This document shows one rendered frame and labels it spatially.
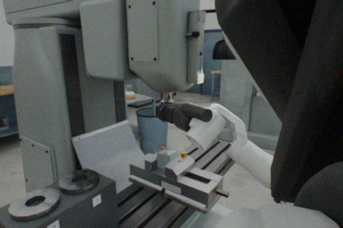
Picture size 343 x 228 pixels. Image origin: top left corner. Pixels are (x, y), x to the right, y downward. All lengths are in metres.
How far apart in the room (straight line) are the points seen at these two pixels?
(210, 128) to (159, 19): 0.33
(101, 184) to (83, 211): 0.07
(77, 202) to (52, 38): 0.62
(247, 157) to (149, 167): 0.40
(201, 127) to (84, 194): 0.31
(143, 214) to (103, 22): 0.62
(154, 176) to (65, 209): 0.40
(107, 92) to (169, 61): 0.49
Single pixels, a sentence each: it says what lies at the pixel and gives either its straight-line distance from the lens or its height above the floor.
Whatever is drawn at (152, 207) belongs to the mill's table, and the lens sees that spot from 0.81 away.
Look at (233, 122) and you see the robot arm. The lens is 0.59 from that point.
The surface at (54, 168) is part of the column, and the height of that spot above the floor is 0.96.
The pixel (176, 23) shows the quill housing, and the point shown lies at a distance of 0.68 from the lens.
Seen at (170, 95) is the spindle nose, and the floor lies 1.29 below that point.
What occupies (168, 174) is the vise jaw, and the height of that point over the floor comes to 1.03.
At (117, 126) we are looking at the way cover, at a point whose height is 1.09.
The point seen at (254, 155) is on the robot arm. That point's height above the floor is 1.19.
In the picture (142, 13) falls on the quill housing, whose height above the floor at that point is 1.54.
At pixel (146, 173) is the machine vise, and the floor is 0.99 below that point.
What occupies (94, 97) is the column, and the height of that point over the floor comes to 1.24.
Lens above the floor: 1.43
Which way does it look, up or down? 15 degrees down
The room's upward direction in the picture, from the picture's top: straight up
